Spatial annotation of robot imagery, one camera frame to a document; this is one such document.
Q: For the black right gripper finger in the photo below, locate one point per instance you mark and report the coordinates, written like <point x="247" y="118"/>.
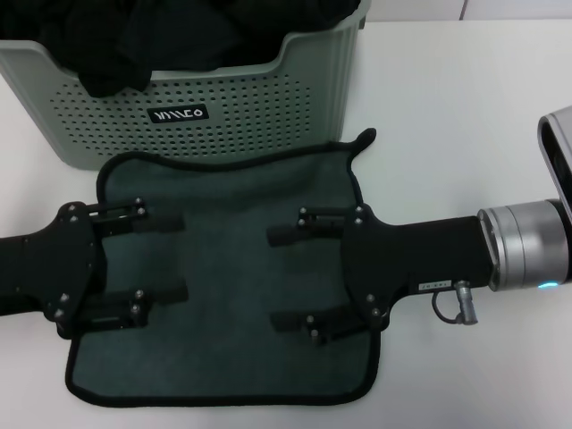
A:
<point x="290" y="321"/>

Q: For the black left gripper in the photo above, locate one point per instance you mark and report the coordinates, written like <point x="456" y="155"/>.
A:
<point x="49" y="268"/>

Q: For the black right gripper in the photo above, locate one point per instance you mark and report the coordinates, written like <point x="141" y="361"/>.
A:
<point x="420" y="254"/>

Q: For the dark green towel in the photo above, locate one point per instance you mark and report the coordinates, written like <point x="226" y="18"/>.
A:
<point x="223" y="277"/>

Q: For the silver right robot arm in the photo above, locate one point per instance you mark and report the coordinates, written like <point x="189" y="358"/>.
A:
<point x="527" y="246"/>

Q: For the green perforated plastic storage box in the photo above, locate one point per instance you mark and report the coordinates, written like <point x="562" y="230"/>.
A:
<point x="268" y="116"/>

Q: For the black brand label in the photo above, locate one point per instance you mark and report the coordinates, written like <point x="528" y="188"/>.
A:
<point x="179" y="114"/>

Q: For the black cloth pile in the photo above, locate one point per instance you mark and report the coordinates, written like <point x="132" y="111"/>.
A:
<point x="134" y="40"/>

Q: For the grey wrist camera housing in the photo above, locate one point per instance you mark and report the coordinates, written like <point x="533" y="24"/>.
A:
<point x="558" y="152"/>

